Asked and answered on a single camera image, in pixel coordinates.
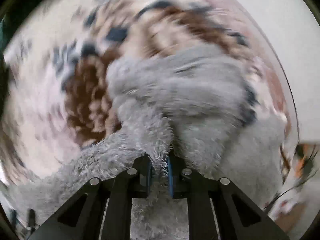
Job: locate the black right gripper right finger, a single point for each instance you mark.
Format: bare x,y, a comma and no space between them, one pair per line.
218,209

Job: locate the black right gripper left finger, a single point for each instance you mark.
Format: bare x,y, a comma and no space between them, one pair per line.
101,209

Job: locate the grey fluffy fleece pants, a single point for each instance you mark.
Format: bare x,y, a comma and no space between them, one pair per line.
196,102

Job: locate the floral plush bed blanket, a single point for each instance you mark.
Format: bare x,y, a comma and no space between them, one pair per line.
42,55

